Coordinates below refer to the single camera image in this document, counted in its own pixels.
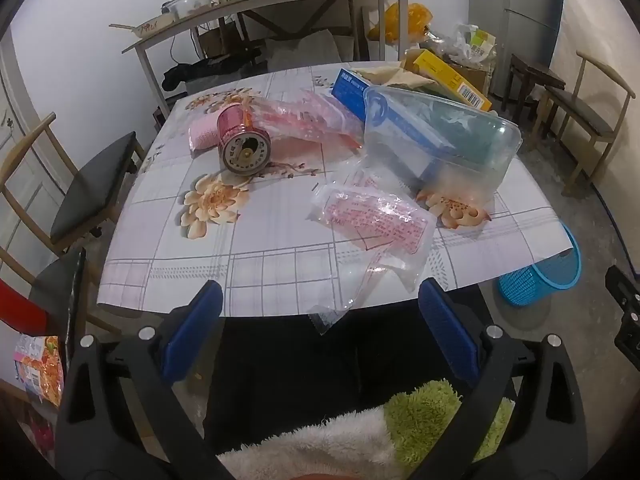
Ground red drink can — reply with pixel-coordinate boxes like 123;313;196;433
216;102;273;176

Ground wooden chair black seat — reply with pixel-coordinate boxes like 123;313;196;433
532;50;638;196
0;112;148;261
0;245;121;361

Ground floral tablecloth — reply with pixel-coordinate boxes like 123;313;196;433
97;60;576;318

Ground person's black pants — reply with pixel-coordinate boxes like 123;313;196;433
200;305;516;453

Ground brown cardboard box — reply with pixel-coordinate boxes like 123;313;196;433
450;60;495;98

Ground pink packet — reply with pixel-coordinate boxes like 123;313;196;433
189;114;223;153

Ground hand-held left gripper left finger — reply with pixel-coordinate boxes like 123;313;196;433
55;279;226;480

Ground ceramic bowl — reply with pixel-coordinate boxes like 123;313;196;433
131;15;176;38

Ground red object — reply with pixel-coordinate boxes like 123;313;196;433
0;277;51;338

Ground grey cushion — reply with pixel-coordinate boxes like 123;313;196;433
265;30;341;68

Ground orange printed snack bag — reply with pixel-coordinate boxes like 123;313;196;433
12;335;66;406

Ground black cloth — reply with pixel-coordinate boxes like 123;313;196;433
162;47;263;93

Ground orange plastic bag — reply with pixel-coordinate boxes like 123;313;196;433
367;2;433;43

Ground clear bag red stripes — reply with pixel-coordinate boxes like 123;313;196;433
250;87;366;151

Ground small cardboard box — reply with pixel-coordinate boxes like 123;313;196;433
197;22;241;58

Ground yellow cardboard box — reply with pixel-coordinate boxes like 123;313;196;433
412;49;493;113

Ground blue plastic basket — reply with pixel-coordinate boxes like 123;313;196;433
497;220;583;308

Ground glass bowl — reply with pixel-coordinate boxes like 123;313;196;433
165;0;216;18

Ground clear plastic container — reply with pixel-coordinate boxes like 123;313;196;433
362;85;523;201

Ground grey refrigerator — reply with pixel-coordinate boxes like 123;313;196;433
467;0;563;96

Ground dark wooden stool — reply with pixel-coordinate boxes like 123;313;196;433
502;52;566;121

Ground white plastic grocery bags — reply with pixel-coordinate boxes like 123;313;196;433
440;22;501;66

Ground blue cardboard box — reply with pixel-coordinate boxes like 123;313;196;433
331;67;453;181

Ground clear wrapper red print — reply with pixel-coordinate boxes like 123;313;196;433
306;167;437;336

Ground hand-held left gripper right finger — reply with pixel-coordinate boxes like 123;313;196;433
417;277;588;480

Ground white green fluffy robe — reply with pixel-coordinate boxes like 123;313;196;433
217;379;516;480

